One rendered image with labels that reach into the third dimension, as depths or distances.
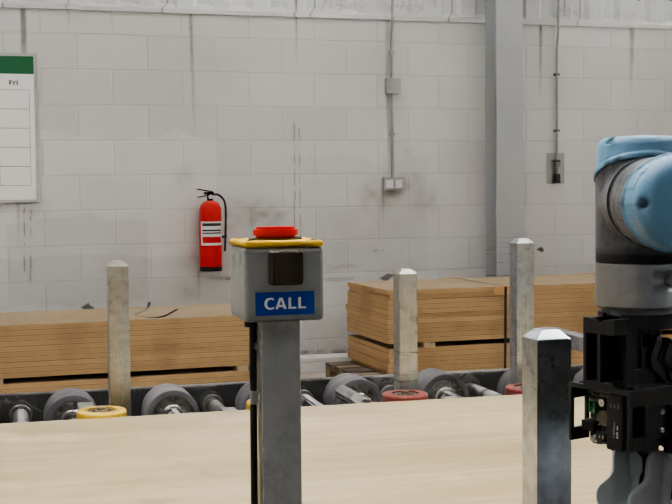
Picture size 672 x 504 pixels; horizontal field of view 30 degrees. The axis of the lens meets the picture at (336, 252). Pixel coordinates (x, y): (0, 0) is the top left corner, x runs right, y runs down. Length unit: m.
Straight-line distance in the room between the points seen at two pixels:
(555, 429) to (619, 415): 0.11
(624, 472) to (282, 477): 0.31
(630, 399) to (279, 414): 0.30
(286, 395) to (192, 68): 7.29
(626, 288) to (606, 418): 0.12
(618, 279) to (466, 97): 7.83
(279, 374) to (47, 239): 7.12
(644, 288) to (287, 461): 0.34
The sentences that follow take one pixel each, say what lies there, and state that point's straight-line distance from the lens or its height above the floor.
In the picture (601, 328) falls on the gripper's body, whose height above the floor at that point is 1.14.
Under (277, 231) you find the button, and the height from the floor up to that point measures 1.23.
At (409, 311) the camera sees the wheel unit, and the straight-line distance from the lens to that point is 2.28.
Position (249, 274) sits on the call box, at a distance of 1.07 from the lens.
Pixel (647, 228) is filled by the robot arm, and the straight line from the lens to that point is 0.98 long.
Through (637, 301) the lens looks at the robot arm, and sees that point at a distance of 1.10.
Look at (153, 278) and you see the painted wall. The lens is 8.29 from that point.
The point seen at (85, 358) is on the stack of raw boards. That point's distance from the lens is 6.98.
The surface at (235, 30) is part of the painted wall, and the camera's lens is 8.44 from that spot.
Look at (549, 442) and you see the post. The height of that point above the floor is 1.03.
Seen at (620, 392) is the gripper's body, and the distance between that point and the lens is 1.10.
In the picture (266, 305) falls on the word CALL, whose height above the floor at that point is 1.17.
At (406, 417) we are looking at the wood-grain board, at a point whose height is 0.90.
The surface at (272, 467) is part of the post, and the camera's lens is 1.12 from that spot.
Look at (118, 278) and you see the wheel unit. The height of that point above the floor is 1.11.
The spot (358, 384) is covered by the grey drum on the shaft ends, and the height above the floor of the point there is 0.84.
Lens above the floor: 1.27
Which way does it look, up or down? 3 degrees down
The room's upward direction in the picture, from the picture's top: 1 degrees counter-clockwise
